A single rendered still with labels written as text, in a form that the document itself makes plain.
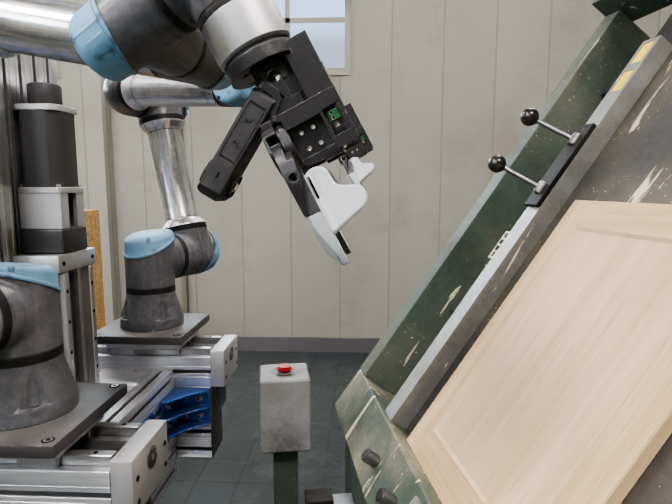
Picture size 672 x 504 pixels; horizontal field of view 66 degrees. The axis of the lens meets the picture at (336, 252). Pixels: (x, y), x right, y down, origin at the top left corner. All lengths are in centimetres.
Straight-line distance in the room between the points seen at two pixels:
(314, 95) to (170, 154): 98
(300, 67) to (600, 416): 55
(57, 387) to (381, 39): 378
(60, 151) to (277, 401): 70
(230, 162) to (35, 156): 66
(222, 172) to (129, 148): 409
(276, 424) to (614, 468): 79
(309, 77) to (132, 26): 17
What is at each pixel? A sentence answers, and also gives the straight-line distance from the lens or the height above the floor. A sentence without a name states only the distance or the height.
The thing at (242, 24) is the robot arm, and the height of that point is 152.
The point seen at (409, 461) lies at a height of 91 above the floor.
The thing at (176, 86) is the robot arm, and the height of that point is 160.
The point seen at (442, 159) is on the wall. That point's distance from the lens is 423.
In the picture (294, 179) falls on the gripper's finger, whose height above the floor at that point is 139.
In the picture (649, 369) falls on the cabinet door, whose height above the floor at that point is 116.
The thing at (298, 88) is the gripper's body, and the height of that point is 147.
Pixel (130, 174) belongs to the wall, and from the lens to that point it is 458.
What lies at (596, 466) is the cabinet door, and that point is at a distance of 72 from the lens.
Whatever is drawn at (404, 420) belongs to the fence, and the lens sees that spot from 113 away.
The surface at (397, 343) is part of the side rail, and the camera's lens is 132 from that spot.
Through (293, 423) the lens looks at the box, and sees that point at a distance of 129.
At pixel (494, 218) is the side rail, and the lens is 135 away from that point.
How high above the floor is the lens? 138
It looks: 7 degrees down
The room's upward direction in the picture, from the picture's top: straight up
